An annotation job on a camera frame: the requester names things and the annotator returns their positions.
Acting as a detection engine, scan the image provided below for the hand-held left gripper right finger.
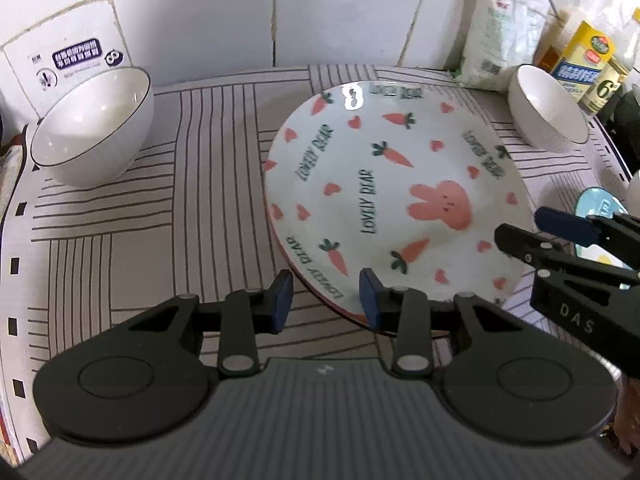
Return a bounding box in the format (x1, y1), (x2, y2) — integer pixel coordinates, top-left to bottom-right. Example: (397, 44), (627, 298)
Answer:
(359, 267), (526, 378)

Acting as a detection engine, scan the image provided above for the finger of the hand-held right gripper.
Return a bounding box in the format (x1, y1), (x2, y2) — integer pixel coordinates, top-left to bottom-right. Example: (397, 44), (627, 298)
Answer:
(534, 206), (640, 261)
(494, 223), (640, 283)

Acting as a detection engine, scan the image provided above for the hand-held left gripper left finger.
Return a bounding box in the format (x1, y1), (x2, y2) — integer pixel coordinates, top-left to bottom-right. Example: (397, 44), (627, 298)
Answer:
(127, 269), (295, 378)

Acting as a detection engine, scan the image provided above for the white bunny carrot print plate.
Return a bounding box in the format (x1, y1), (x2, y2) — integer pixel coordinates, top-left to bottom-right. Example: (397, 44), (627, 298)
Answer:
(263, 81), (530, 337)

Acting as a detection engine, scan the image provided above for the white bowl black rim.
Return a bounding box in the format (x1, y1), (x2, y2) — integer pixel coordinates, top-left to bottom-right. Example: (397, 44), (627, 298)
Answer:
(30, 66), (155, 188)
(508, 64), (591, 153)

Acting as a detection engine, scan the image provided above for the light blue printed dish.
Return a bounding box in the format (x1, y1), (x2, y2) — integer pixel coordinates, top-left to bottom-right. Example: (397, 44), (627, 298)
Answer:
(574, 187), (632, 262)

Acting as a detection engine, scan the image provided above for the dark kitchen appliance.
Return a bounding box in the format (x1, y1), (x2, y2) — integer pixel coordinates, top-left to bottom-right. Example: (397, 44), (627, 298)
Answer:
(599, 82), (640, 173)

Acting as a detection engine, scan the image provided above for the clear vinegar bottle yellow cap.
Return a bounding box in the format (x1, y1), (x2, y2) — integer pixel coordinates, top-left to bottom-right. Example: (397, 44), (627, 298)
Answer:
(580, 7), (640, 116)

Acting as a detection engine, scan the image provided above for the striped table mat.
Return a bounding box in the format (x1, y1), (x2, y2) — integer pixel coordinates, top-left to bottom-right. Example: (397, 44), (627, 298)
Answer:
(0, 62), (635, 467)

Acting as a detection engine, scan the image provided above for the yellow label cooking wine bottle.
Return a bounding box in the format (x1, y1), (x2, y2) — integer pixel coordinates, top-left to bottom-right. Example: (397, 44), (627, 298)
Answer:
(534, 0), (632, 106)

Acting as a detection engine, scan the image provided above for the white powder bag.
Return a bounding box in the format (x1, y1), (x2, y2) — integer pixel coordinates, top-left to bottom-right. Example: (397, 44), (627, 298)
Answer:
(452, 0), (552, 92)

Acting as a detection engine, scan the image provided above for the white wall box purple label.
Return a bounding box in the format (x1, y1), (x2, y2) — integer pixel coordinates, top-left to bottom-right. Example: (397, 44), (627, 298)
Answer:
(2, 10), (132, 122)

